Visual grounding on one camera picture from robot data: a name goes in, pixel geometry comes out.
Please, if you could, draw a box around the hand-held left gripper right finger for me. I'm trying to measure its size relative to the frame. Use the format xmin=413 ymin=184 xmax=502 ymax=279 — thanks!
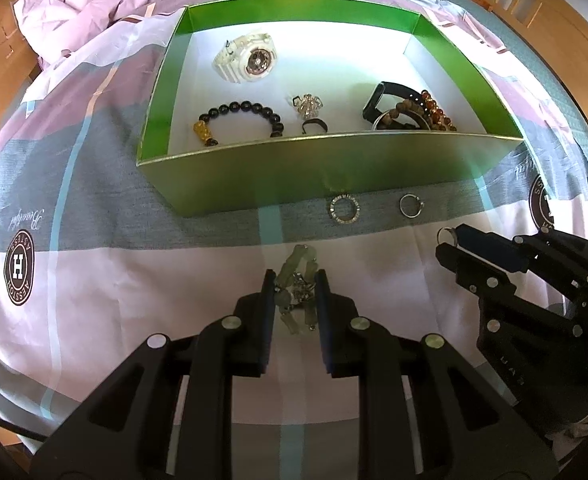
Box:
xmin=315 ymin=269 xmax=561 ymax=480

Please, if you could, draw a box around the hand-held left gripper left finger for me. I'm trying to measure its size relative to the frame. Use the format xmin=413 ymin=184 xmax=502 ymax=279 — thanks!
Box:
xmin=29 ymin=269 xmax=277 ymax=480

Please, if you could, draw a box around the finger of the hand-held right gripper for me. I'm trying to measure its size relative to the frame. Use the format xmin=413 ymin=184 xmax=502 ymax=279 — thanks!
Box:
xmin=435 ymin=242 xmax=583 ymax=342
xmin=455 ymin=225 xmax=588 ymax=312

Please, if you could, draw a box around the pale green jade bracelet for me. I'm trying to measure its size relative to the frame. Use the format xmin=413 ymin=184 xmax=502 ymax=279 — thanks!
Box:
xmin=273 ymin=244 xmax=321 ymax=337

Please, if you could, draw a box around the amber bead bracelet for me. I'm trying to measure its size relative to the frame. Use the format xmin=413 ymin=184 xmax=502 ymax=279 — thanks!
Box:
xmin=419 ymin=89 xmax=458 ymax=133

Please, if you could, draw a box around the green cardboard box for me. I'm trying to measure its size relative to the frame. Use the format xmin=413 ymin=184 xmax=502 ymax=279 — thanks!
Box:
xmin=135 ymin=0 xmax=525 ymax=217

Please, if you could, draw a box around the wooden bead bracelet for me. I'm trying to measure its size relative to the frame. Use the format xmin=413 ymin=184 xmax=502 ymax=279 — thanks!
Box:
xmin=374 ymin=100 xmax=431 ymax=131

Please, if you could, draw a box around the black wrist band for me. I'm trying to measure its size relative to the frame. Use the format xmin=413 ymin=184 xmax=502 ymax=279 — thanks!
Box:
xmin=363 ymin=81 xmax=425 ymax=121

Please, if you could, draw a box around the black bead bracelet yellow charm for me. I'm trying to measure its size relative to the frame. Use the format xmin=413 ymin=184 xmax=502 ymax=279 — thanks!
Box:
xmin=190 ymin=101 xmax=286 ymax=147

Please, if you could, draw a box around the clear crystal ornament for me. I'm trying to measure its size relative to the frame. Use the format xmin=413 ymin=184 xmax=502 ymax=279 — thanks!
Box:
xmin=289 ymin=92 xmax=325 ymax=120

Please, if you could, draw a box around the white wrist watch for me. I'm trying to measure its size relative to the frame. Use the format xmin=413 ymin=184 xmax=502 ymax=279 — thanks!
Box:
xmin=213 ymin=31 xmax=275 ymax=85

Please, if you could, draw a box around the teal bed mat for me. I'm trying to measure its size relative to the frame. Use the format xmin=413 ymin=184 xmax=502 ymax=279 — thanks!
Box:
xmin=414 ymin=0 xmax=588 ymax=171

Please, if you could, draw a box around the silver ring with bead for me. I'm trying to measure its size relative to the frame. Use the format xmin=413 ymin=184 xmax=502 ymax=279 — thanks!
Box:
xmin=399 ymin=194 xmax=425 ymax=217

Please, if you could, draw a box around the rhinestone round ring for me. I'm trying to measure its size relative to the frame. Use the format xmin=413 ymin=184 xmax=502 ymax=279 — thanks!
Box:
xmin=328 ymin=193 xmax=361 ymax=224

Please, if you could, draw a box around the wooden bed side rail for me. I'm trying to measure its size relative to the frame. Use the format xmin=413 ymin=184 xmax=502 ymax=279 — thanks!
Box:
xmin=469 ymin=0 xmax=588 ymax=153

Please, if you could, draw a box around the black cable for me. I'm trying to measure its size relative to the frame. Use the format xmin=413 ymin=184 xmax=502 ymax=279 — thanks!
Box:
xmin=0 ymin=402 xmax=46 ymax=445

